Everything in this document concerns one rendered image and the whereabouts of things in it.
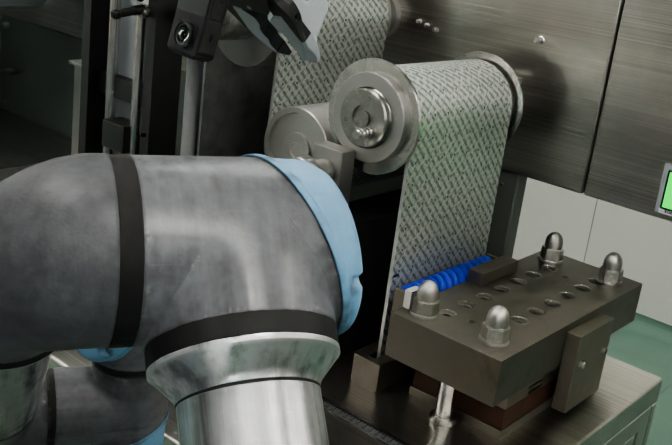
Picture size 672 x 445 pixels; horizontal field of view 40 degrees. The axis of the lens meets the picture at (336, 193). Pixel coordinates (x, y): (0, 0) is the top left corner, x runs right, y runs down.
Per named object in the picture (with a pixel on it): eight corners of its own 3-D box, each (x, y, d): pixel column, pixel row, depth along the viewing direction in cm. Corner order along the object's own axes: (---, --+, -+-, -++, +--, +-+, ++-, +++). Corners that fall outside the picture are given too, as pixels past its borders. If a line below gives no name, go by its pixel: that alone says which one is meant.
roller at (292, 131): (259, 180, 131) (268, 97, 128) (370, 158, 150) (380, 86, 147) (322, 204, 124) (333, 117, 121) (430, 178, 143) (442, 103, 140)
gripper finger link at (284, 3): (320, 33, 94) (271, -27, 89) (313, 44, 94) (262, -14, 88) (291, 29, 98) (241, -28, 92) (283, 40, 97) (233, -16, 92)
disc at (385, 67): (320, 154, 124) (337, 45, 119) (322, 154, 124) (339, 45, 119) (407, 190, 115) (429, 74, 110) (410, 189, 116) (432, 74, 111)
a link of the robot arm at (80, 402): (47, 436, 93) (50, 338, 90) (158, 426, 97) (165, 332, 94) (53, 482, 86) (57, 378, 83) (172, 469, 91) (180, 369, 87)
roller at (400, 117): (326, 147, 122) (339, 61, 118) (438, 128, 141) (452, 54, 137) (394, 174, 115) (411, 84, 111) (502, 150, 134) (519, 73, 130)
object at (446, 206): (385, 299, 121) (405, 164, 115) (480, 262, 138) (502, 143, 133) (388, 301, 121) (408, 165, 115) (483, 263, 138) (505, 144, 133)
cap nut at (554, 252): (534, 258, 139) (539, 230, 138) (545, 253, 142) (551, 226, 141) (555, 266, 137) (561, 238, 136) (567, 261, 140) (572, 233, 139)
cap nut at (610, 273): (591, 279, 134) (598, 250, 132) (602, 274, 136) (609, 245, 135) (615, 288, 132) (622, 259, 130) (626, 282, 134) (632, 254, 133)
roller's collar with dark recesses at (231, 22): (194, 35, 128) (198, -11, 126) (226, 35, 133) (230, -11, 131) (226, 44, 124) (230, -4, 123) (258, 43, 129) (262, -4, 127)
